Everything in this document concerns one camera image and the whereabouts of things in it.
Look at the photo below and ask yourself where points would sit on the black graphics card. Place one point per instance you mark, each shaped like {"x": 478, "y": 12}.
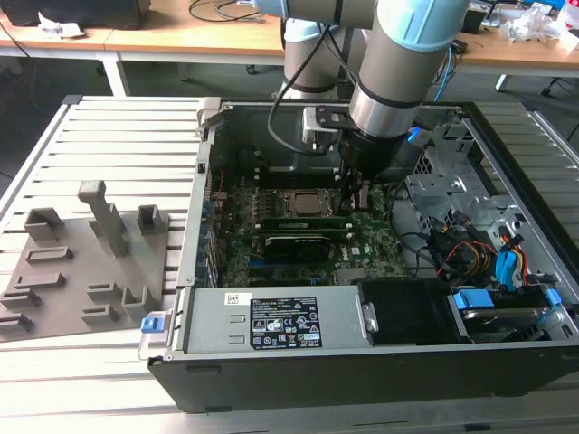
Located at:
{"x": 296, "y": 248}

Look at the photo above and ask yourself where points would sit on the silver power supply with label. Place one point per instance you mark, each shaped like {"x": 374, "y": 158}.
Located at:
{"x": 217, "y": 316}

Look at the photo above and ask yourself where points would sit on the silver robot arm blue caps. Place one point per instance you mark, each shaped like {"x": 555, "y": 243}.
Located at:
{"x": 393, "y": 59}

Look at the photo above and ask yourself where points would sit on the crumpled white paper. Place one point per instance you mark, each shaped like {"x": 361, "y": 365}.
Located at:
{"x": 59, "y": 25}

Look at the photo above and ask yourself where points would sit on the clear plastic bag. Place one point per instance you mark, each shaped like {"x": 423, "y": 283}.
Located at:
{"x": 534, "y": 22}

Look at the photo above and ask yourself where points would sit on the blue case latch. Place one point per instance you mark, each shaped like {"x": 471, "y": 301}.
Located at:
{"x": 151, "y": 325}

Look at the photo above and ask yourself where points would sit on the black plastic drive cover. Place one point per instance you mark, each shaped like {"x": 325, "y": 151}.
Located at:
{"x": 407, "y": 312}

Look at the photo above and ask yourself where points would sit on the hard disk in blue carrier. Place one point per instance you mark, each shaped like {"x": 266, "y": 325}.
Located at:
{"x": 497, "y": 316}

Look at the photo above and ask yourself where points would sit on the black equipment box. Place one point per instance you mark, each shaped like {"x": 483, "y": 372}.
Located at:
{"x": 90, "y": 11}

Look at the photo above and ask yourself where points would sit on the green motherboard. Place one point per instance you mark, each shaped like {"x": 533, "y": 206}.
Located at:
{"x": 375, "y": 244}

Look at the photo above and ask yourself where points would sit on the grey parts rack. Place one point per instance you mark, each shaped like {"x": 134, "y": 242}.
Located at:
{"x": 81, "y": 262}

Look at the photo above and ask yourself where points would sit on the silver CPU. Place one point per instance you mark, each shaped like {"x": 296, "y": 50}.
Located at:
{"x": 310, "y": 202}

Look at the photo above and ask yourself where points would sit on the silver metal drive cage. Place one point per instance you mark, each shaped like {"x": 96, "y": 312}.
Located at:
{"x": 434, "y": 190}

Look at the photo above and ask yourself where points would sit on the wooden desk white frame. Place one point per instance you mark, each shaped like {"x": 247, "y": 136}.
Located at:
{"x": 45, "y": 43}
{"x": 181, "y": 40}

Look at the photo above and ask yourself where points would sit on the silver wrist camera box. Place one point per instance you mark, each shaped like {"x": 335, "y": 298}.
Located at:
{"x": 310, "y": 126}

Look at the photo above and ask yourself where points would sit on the black open PC case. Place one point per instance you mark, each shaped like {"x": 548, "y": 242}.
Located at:
{"x": 316, "y": 380}

